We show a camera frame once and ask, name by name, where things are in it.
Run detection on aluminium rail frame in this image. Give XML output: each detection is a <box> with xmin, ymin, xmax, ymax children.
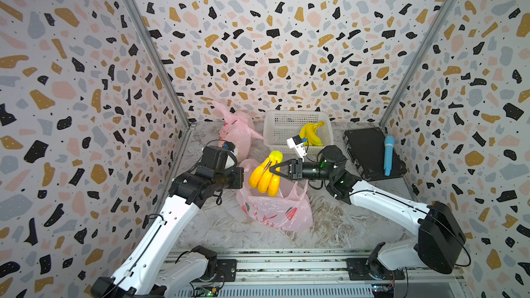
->
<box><xmin>163</xmin><ymin>249</ymin><xmax>471</xmax><ymax>297</ymax></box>

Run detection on yellow banana bunch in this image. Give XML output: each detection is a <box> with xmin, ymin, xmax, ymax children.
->
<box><xmin>249</xmin><ymin>151</ymin><xmax>283</xmax><ymax>197</ymax></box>

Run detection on white plastic basket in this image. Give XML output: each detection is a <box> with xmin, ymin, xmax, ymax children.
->
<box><xmin>262</xmin><ymin>110</ymin><xmax>335</xmax><ymax>155</ymax></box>

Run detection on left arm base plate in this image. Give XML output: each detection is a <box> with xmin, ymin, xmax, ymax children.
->
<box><xmin>196</xmin><ymin>259</ymin><xmax>237</xmax><ymax>284</ymax></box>

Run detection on blue microphone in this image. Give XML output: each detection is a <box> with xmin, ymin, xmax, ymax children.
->
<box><xmin>383</xmin><ymin>135</ymin><xmax>395</xmax><ymax>177</ymax></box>

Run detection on pink plastic bag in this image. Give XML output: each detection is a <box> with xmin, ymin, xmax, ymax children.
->
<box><xmin>213</xmin><ymin>102</ymin><xmax>264</xmax><ymax>163</ymax></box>
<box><xmin>236</xmin><ymin>159</ymin><xmax>313</xmax><ymax>232</ymax></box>

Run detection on black case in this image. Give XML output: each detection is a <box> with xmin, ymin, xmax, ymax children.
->
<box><xmin>344</xmin><ymin>128</ymin><xmax>407</xmax><ymax>182</ymax></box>

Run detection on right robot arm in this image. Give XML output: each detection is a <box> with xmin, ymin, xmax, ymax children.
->
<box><xmin>269</xmin><ymin>145</ymin><xmax>466</xmax><ymax>280</ymax></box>

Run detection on greenish banana bunch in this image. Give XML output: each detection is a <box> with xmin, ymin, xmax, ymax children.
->
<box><xmin>299</xmin><ymin>121</ymin><xmax>324</xmax><ymax>147</ymax></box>

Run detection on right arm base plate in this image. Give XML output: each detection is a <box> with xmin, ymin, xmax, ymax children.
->
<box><xmin>346</xmin><ymin>257</ymin><xmax>406</xmax><ymax>281</ymax></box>

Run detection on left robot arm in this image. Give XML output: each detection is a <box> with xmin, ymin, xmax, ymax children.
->
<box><xmin>91</xmin><ymin>141</ymin><xmax>244</xmax><ymax>297</ymax></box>

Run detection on left green circuit board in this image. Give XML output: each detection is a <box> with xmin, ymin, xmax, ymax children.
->
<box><xmin>193</xmin><ymin>286</ymin><xmax>219</xmax><ymax>297</ymax></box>

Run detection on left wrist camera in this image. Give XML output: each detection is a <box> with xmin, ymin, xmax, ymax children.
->
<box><xmin>221</xmin><ymin>140</ymin><xmax>238</xmax><ymax>170</ymax></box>

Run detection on right circuit board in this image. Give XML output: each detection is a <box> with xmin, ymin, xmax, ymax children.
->
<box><xmin>371</xmin><ymin>284</ymin><xmax>395</xmax><ymax>298</ymax></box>

